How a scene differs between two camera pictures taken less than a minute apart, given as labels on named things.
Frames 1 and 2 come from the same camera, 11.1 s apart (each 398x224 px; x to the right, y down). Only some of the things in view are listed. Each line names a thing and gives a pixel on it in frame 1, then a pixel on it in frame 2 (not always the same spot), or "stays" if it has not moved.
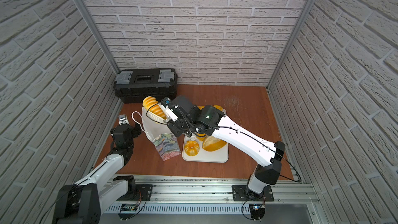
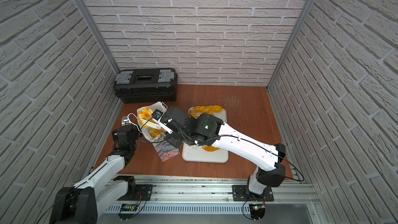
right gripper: x=171 y=125 to x=172 y=142
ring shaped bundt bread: x=192 y=148 to x=146 y=113
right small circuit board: x=257 y=211 stays
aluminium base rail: x=214 y=194 stays
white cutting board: x=219 y=156 stays
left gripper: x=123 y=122 stays
